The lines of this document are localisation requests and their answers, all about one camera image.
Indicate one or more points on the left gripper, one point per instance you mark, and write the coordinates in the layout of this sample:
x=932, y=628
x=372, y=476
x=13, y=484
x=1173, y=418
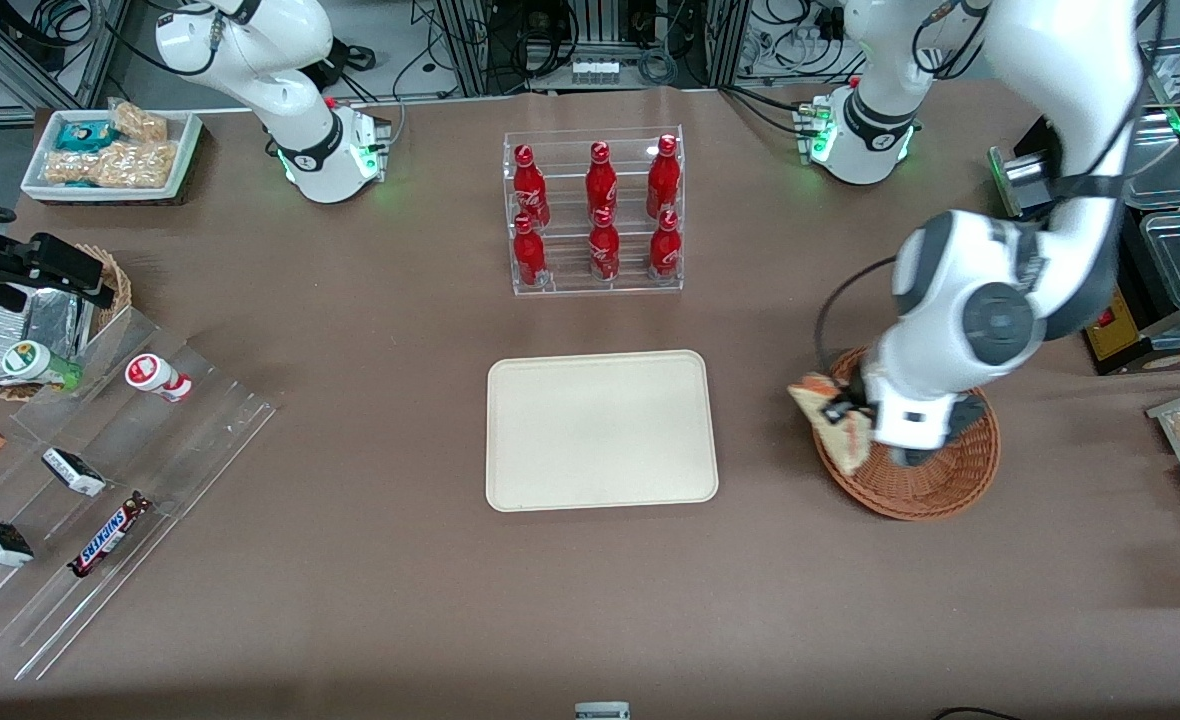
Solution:
x=854, y=391

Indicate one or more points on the plastic triangle sandwich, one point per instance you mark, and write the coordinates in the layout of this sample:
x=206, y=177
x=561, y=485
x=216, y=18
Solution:
x=847, y=447

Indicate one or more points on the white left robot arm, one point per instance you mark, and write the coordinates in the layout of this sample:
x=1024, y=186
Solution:
x=990, y=300

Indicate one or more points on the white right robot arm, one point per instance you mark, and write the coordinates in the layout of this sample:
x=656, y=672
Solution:
x=280, y=80

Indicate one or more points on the light wicker basket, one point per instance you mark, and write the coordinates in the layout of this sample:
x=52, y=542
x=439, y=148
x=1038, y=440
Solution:
x=118, y=285

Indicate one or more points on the brown round wicker basket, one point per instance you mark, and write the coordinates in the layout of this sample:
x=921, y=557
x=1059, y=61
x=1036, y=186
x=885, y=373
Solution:
x=935, y=490

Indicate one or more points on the white snack serving tray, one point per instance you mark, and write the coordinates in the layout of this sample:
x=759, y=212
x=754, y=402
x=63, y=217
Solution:
x=190, y=150

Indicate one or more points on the cream rectangular plastic tray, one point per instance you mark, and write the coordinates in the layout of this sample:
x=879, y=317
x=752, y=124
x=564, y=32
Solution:
x=600, y=430

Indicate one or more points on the silver foil wrapped pack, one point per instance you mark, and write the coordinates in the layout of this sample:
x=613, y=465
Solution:
x=50, y=325

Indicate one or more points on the green yogurt drink bottle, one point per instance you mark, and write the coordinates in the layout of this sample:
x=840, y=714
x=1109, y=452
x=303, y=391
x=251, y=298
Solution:
x=35, y=362

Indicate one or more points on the small rice cracker pack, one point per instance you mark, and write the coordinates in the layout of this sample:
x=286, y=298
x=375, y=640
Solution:
x=140, y=122
x=68, y=168

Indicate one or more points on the teal snack packet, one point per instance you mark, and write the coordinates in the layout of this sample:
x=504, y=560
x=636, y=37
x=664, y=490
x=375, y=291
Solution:
x=85, y=135

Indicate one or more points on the large rice cracker pack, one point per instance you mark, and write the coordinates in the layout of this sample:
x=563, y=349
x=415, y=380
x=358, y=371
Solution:
x=135, y=165

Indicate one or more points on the red yogurt drink bottle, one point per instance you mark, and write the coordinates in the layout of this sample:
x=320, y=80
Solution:
x=155, y=376

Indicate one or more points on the black white snack box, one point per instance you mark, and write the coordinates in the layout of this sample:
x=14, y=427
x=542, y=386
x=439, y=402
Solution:
x=0, y=541
x=73, y=472

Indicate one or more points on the clear acrylic tiered snack display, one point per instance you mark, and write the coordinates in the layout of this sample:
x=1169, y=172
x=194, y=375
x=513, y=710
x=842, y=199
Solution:
x=200, y=430

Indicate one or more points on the red Coca-Cola bottle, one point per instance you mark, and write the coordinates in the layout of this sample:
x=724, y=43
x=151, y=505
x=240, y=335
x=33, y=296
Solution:
x=663, y=180
x=601, y=180
x=529, y=190
x=665, y=248
x=604, y=250
x=529, y=255

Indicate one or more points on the Snickers chocolate bar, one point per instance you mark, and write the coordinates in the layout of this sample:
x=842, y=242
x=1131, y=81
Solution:
x=108, y=537

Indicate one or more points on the black yellow box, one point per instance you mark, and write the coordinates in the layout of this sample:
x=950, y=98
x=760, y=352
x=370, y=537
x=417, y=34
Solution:
x=1110, y=330

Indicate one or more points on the grey control box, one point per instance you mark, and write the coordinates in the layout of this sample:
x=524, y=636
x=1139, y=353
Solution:
x=1018, y=180

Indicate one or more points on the clear acrylic bottle rack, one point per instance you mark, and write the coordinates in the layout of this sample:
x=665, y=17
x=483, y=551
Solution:
x=570, y=285

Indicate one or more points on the white grey device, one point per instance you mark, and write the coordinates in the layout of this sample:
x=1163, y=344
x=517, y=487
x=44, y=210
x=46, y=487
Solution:
x=602, y=711

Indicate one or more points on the white power strip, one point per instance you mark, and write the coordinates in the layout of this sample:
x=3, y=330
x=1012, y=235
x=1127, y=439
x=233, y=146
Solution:
x=595, y=70

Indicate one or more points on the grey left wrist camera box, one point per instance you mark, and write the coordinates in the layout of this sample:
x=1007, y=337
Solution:
x=968, y=415

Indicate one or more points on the aluminium frame rack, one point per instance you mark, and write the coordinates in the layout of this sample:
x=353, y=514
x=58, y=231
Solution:
x=470, y=45

